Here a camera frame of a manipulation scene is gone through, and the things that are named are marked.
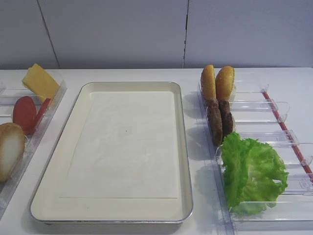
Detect brown meat patty right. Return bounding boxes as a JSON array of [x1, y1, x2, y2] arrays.
[[219, 100, 233, 137]]

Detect golden bun half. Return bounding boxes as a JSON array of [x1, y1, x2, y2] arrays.
[[215, 66, 235, 100], [201, 64, 216, 100]]

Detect golden bun half right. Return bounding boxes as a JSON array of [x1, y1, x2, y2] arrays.
[[215, 66, 235, 100]]

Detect cream metal baking tray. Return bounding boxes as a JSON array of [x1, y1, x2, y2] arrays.
[[30, 82, 193, 223]]

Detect yellow cheese slice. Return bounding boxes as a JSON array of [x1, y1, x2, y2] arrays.
[[22, 64, 60, 103]]

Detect red tomato slice right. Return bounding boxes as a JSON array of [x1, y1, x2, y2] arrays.
[[32, 98, 51, 132]]

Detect red tomato slice left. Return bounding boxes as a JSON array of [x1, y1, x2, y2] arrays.
[[13, 96, 37, 135]]

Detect brown meat patty left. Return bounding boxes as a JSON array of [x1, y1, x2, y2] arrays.
[[207, 98, 223, 147]]

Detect clear acrylic rack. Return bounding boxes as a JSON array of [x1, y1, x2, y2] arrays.
[[197, 72, 313, 235], [0, 70, 67, 213]]

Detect clear acrylic left rack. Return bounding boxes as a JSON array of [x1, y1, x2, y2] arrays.
[[0, 70, 67, 213]]

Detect green lettuce leaf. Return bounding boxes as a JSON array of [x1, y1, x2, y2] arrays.
[[221, 132, 288, 215]]

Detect brown meat patty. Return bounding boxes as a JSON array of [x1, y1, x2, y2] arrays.
[[207, 98, 223, 147], [219, 100, 233, 137]]

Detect white parchment paper sheet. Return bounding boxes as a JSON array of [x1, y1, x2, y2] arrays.
[[61, 92, 178, 198]]

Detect clear acrylic right rack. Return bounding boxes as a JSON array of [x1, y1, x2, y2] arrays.
[[197, 72, 313, 235]]

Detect pale bun slice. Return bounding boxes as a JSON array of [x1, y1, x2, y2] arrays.
[[0, 122, 25, 183]]

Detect golden bun half left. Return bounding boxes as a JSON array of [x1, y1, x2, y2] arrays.
[[201, 64, 216, 100]]

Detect red tomato slice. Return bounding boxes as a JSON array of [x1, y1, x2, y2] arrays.
[[32, 98, 51, 132], [13, 96, 37, 135]]

